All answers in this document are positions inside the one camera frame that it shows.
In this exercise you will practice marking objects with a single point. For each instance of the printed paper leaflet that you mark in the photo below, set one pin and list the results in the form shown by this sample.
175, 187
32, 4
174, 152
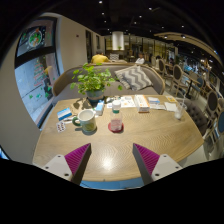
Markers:
126, 101

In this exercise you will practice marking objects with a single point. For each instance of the person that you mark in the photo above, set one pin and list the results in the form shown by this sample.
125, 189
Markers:
99, 59
140, 60

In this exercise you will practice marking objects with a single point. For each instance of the decorated dark-framed window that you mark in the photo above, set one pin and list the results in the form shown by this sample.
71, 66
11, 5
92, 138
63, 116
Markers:
31, 83

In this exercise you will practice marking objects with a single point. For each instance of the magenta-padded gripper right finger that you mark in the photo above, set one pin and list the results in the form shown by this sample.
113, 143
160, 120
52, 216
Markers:
146, 158

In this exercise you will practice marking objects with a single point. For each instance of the flat round red coaster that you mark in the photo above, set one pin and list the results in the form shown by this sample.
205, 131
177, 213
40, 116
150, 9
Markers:
110, 130

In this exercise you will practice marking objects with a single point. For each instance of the white folded napkin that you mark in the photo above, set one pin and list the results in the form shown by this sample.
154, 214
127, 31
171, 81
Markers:
170, 106

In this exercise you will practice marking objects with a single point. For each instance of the grey chevron cushion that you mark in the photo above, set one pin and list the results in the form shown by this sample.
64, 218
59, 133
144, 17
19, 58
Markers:
135, 78

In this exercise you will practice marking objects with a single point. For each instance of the small blue and white carton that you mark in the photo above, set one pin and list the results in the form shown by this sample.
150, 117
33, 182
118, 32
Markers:
99, 108

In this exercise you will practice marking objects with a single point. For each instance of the green potted plant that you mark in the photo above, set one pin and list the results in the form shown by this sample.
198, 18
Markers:
91, 80

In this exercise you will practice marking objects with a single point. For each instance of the group of dining chairs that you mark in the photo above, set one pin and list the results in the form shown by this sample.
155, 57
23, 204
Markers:
211, 103

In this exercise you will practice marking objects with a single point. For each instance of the grey upholstered sofa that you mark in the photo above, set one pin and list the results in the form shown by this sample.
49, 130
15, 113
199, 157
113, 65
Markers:
66, 81

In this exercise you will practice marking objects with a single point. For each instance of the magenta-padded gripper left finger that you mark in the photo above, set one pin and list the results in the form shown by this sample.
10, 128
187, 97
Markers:
77, 158

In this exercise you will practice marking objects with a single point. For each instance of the small blue-topped white box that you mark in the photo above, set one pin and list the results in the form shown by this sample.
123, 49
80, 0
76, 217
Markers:
153, 100

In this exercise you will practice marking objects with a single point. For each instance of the group of ceiling spotlights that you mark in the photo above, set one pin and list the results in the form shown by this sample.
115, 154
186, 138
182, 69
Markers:
100, 2

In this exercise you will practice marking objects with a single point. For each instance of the pill blister pack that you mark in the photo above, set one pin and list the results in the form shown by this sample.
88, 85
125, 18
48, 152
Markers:
60, 126

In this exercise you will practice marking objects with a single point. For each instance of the clear white-capped water bottle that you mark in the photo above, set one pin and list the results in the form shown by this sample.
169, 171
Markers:
116, 121

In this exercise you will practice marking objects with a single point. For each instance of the long white carton box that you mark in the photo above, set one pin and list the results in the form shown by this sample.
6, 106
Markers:
142, 103

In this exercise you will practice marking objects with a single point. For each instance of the blue and white flat box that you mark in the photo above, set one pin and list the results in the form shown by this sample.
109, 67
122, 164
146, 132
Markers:
64, 114

